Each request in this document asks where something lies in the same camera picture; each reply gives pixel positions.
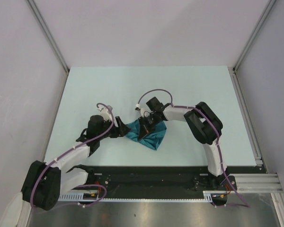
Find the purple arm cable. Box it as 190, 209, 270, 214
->
136, 88, 251, 209
30, 102, 115, 213

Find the left aluminium corner post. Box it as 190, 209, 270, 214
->
26, 0, 70, 75

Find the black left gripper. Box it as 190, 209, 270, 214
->
97, 116, 131, 140

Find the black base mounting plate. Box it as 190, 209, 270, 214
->
75, 166, 266, 207

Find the white slotted cable duct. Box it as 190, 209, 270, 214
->
58, 192, 212, 203

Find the aluminium corner post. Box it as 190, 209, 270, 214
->
232, 0, 278, 73
26, 0, 70, 75

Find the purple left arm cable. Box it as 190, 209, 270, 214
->
30, 102, 115, 213

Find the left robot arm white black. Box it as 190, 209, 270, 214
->
21, 115, 131, 211

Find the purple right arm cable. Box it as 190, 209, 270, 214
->
136, 88, 251, 209

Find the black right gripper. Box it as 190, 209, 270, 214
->
138, 112, 160, 141

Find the right aluminium corner post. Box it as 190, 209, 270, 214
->
232, 0, 278, 73

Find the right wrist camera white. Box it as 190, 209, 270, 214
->
135, 104, 146, 117

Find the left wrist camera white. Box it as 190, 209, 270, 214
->
97, 105, 113, 121

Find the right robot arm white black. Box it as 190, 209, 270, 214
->
135, 97, 227, 190

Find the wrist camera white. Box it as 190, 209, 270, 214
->
135, 104, 146, 117
97, 105, 113, 121

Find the teal satin napkin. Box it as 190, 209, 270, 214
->
126, 120, 167, 150

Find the right aluminium side rail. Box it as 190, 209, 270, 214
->
228, 67, 265, 166

